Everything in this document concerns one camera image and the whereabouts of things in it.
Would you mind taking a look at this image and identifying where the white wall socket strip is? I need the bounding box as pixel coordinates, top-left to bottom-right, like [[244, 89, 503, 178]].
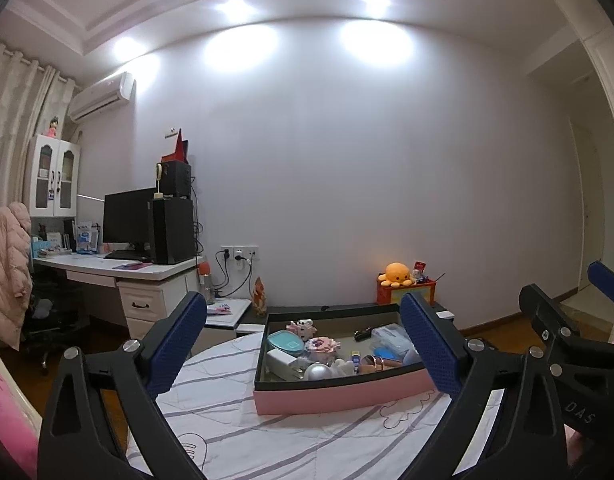
[[220, 245, 260, 262]]

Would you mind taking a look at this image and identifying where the black shallow box tray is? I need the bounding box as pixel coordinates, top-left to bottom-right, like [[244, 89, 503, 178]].
[[253, 307, 435, 416]]

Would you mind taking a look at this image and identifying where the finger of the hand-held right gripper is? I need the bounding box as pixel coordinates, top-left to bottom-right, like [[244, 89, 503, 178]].
[[518, 283, 583, 367], [587, 260, 614, 311]]

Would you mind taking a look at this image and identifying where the red printed storage crate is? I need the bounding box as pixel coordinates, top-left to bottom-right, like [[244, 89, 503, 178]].
[[376, 280, 437, 307]]

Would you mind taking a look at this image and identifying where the black power cable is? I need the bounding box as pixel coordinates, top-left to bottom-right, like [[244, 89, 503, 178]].
[[214, 250, 255, 301]]

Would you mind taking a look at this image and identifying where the pink flower-shaped toy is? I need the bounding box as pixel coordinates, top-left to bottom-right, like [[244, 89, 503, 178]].
[[306, 337, 338, 363]]

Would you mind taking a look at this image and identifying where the white glass-door cabinet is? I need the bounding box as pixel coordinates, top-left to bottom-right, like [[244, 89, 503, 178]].
[[26, 134, 82, 218]]

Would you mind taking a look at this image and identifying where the black white low cabinet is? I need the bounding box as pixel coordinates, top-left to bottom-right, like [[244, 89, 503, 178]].
[[235, 300, 455, 336]]

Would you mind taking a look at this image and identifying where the blue white box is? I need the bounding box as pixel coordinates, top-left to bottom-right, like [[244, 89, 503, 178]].
[[74, 222, 98, 253]]

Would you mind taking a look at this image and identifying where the pink padded jacket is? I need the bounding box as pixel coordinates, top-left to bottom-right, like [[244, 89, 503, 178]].
[[0, 202, 34, 351]]

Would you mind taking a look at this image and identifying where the white door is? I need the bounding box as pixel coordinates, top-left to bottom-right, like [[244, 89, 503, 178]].
[[567, 115, 603, 291]]

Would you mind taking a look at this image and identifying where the beige curtain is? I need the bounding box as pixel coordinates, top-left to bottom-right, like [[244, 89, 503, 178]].
[[0, 42, 75, 221]]

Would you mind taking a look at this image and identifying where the silver round gadget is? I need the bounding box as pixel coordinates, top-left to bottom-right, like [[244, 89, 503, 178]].
[[303, 362, 334, 382]]

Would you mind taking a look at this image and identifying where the black speaker box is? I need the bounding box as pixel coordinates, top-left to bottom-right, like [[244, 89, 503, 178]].
[[159, 161, 193, 200]]

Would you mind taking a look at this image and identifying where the clear bottle red cap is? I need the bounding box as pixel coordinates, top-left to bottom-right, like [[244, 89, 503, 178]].
[[197, 258, 217, 306]]

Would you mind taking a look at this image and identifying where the teal round container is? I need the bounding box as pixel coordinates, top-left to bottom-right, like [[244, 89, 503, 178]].
[[267, 330, 308, 358]]

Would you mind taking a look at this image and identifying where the black computer monitor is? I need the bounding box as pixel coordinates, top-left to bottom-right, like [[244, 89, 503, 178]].
[[103, 187, 158, 256]]

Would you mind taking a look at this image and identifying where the white wardrobe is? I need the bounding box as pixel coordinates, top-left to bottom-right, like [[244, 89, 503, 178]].
[[547, 0, 614, 281]]

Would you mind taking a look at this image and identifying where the orange snack bag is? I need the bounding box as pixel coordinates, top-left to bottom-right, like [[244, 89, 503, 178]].
[[252, 276, 269, 317]]

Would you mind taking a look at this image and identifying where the white side cabinet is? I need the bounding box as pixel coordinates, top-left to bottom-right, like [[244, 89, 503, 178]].
[[203, 297, 253, 341]]

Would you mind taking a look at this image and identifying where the black computer tower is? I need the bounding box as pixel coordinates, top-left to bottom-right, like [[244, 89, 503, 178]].
[[148, 197, 195, 266]]

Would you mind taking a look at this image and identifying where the white air conditioner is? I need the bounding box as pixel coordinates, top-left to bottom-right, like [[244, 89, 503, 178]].
[[68, 72, 136, 123]]

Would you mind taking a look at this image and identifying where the striped white bedsheet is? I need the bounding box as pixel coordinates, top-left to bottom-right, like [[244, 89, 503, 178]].
[[124, 332, 508, 480]]

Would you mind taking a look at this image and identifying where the black office chair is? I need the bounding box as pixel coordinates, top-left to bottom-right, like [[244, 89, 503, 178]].
[[22, 280, 85, 376]]

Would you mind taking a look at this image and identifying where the red folder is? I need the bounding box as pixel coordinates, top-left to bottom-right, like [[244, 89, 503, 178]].
[[164, 128, 190, 163]]

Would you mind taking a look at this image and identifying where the white charger block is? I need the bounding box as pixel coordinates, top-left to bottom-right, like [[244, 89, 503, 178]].
[[266, 349, 302, 380]]

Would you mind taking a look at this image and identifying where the orange octopus plush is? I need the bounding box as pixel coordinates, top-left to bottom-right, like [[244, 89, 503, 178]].
[[378, 261, 415, 288]]

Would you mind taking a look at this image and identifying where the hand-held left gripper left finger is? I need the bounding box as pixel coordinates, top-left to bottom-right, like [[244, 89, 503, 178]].
[[37, 290, 209, 480]]

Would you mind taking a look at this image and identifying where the clear plastic packet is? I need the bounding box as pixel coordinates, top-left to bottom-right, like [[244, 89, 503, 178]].
[[372, 324, 410, 353]]

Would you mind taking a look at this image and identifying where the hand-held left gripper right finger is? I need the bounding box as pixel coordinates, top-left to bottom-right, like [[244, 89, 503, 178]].
[[398, 291, 568, 480]]

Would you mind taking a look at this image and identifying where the pink white block toy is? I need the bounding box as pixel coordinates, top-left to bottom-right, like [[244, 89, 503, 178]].
[[286, 320, 318, 341]]

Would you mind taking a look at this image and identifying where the white desk with drawers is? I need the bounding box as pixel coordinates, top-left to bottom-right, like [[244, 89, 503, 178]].
[[32, 254, 205, 341]]

